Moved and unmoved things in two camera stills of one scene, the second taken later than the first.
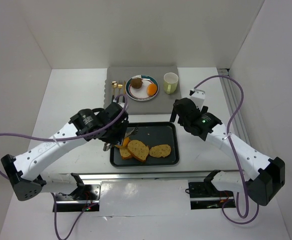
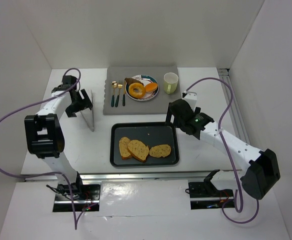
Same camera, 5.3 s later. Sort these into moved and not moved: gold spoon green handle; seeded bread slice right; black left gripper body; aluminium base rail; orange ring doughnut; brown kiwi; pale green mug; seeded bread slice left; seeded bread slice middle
Moved: black left gripper body; orange ring doughnut; brown kiwi
Not moved: seeded bread slice right; pale green mug; gold spoon green handle; seeded bread slice middle; aluminium base rail; seeded bread slice left
